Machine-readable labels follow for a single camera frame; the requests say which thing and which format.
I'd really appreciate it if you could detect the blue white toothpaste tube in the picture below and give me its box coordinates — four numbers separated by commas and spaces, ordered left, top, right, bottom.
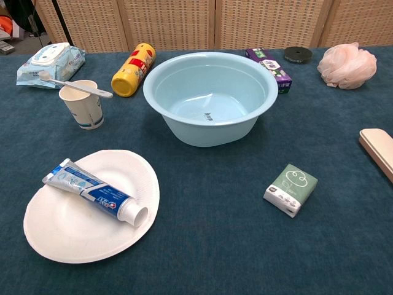
42, 158, 149, 227

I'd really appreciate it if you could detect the white paper cup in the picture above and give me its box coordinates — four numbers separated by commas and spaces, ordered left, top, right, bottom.
58, 79, 104, 130

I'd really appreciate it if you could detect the grey white toothbrush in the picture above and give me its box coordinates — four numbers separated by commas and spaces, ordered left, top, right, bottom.
38, 71, 114, 99

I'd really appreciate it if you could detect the light blue plastic bowl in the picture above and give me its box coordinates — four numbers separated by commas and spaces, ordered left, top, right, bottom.
142, 51, 279, 148

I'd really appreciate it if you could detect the purple toothpaste box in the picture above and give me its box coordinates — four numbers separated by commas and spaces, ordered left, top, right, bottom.
244, 47, 294, 95

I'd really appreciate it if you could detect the yellow red bottle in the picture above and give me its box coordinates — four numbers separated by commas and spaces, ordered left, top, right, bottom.
111, 42, 157, 98

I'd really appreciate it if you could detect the blue felt table cover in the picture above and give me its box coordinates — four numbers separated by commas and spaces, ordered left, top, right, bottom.
0, 45, 393, 295

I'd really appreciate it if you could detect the green white tissue pack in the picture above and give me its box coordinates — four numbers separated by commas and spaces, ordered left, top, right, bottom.
263, 163, 319, 219

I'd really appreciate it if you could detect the wicker folding screen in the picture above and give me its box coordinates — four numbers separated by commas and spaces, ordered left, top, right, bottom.
33, 0, 393, 53

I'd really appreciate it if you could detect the black round disc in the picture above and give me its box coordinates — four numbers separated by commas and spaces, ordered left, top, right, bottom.
283, 46, 313, 65

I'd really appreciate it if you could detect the white paper plate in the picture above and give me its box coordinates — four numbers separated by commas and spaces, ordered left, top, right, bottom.
23, 149, 161, 264

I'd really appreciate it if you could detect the light blue wet wipes pack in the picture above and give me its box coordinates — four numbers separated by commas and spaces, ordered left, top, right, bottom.
16, 42, 86, 90

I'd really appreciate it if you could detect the pink mesh bath pouf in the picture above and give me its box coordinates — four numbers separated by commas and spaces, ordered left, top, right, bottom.
316, 42, 378, 90

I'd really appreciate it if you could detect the beige long flat case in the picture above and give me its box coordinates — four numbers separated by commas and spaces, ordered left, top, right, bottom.
359, 128, 393, 184

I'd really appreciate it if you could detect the black background fabric object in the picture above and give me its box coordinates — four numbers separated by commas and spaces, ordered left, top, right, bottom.
11, 0, 47, 37

